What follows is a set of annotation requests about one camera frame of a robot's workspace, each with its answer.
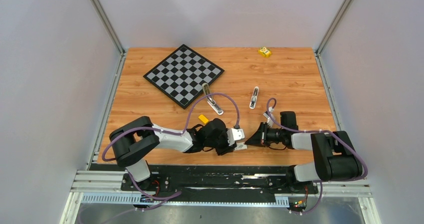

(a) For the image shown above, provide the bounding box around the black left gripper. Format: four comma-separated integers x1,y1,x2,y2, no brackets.
204,128,237,156

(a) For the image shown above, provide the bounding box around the yellow printed small box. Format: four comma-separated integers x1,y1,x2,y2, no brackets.
258,47,272,58

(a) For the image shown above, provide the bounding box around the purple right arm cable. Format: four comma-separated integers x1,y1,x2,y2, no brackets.
266,98,369,215

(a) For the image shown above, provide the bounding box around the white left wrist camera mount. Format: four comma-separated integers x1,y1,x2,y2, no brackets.
226,128,245,144

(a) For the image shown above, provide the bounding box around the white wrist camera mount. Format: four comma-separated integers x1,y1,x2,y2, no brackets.
263,107,275,127
226,128,245,144

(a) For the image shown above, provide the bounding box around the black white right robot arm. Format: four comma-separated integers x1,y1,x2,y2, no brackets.
245,111,363,193

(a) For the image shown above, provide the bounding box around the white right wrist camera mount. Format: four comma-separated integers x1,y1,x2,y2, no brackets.
263,107,275,127

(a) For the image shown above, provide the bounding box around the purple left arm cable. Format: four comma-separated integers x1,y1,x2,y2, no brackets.
101,93,241,211

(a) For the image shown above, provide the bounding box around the white staple box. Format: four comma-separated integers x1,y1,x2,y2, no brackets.
234,143,248,151

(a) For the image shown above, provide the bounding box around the black white chessboard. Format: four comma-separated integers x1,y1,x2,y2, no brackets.
143,44,224,109

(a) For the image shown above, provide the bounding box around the yellow rectangular block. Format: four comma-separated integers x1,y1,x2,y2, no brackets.
198,114,209,124

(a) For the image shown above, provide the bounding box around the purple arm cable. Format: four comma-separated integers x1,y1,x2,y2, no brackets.
266,98,369,215
101,93,241,211

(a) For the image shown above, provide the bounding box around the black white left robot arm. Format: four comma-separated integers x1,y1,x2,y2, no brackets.
109,116,245,191

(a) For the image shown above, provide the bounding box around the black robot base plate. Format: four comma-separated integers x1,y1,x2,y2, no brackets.
120,165,319,203

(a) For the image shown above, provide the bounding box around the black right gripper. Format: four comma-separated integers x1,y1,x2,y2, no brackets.
245,122,286,148

